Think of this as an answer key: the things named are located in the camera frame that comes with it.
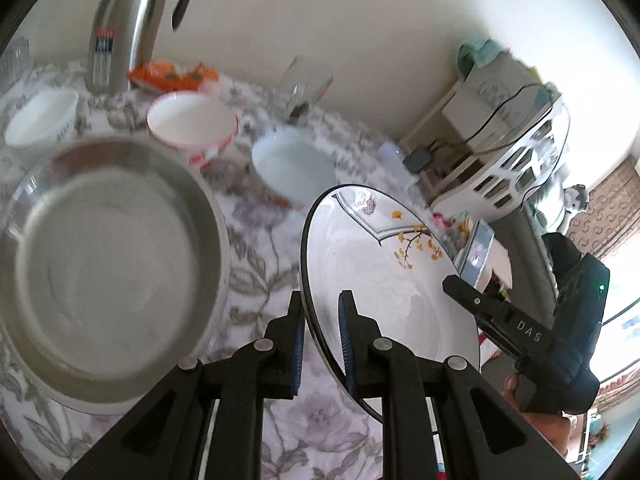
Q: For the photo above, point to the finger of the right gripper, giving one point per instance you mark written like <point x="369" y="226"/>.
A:
<point x="470" y="298"/>

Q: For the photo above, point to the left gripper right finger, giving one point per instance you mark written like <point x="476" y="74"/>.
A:
<point x="363" y="376"/>

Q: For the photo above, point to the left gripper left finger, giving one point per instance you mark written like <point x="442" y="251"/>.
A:
<point x="284" y="365"/>

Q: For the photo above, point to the white plate yellow flowers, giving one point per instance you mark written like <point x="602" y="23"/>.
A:
<point x="361" y="239"/>

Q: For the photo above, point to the stainless steel plate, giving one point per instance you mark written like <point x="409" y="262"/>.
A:
<point x="115" y="264"/>

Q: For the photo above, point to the strawberry pattern red-rimmed bowl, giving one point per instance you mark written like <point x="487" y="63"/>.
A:
<point x="198" y="126"/>

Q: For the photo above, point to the white square bowl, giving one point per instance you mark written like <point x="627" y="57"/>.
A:
<point x="44" y="120"/>

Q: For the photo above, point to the right hand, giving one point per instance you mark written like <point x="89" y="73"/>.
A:
<point x="555" y="428"/>

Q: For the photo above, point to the white plastic chair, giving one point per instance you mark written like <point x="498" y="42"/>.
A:
<point x="490" y="186"/>

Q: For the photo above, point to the black power adapter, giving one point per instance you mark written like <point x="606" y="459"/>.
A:
<point x="418" y="159"/>

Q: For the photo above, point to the white shelf unit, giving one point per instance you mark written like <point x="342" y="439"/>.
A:
<point x="485" y="111"/>

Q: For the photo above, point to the light blue bowl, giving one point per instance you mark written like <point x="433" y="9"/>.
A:
<point x="291" y="171"/>

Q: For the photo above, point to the clear glass mug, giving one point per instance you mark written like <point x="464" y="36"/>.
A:
<point x="300" y="88"/>

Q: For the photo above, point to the orange snack packet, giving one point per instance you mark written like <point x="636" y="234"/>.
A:
<point x="158" y="76"/>
<point x="198" y="78"/>

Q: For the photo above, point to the stainless steel thermos jug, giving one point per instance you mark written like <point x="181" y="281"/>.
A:
<point x="122" y="39"/>

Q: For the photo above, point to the upturned drinking glass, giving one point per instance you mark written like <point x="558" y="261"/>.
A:
<point x="15" y="60"/>

